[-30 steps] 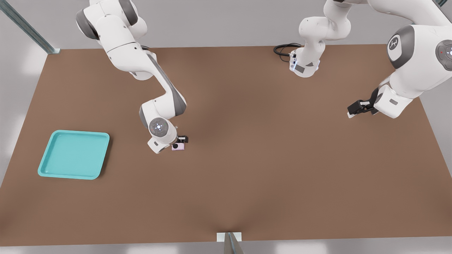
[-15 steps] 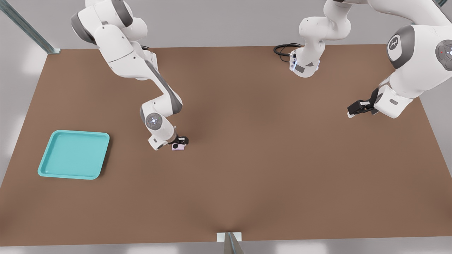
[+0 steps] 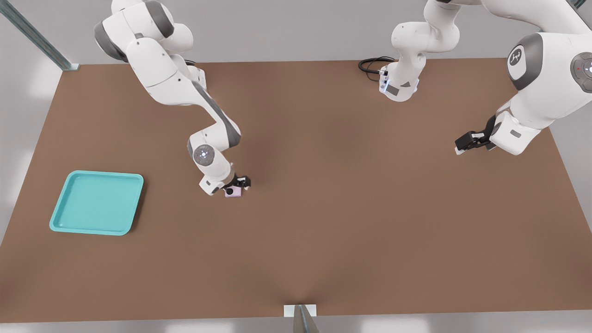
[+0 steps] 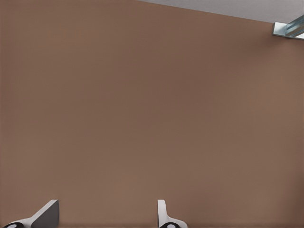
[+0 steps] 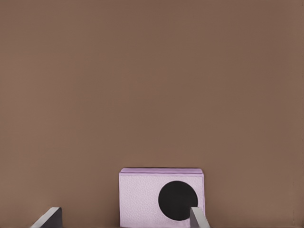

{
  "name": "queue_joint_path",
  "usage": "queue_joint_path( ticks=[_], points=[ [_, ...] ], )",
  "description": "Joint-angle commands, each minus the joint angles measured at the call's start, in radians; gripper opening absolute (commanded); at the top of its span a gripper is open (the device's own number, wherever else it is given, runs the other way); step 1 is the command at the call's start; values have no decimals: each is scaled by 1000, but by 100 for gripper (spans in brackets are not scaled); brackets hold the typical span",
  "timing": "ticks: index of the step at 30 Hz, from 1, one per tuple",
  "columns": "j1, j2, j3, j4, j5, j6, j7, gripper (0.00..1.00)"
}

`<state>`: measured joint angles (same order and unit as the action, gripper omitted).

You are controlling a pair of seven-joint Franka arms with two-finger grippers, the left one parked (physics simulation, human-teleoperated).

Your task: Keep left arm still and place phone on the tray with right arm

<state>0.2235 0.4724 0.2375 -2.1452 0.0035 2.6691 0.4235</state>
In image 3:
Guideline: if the pale blue-green tray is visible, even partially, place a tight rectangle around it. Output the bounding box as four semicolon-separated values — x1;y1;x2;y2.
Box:
49;170;144;236

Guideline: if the black cable loop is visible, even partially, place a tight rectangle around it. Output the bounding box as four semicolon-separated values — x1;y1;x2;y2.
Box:
358;56;397;82

